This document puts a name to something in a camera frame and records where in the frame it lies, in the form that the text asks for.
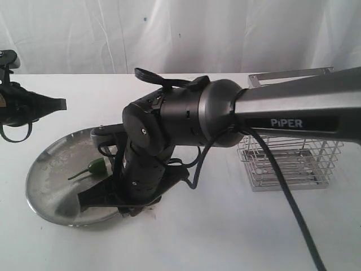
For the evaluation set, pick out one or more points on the round steel plate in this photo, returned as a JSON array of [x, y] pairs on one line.
[[59, 174]]

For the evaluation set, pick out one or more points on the wire metal utensil rack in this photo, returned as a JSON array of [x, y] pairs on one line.
[[306, 164]]

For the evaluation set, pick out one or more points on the white backdrop curtain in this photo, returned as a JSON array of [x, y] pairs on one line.
[[181, 36]]

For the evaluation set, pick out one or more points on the green vegetable with stem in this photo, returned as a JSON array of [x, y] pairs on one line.
[[95, 167]]

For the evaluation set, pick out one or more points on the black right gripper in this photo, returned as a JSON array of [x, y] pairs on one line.
[[140, 188]]

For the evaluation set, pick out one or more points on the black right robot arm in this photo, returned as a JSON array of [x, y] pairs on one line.
[[207, 113]]

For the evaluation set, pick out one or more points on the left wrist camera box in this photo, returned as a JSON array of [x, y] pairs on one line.
[[9, 60]]

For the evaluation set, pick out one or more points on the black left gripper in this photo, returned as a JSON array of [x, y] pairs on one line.
[[27, 106]]

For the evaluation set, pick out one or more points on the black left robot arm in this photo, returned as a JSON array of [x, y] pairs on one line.
[[4, 107]]

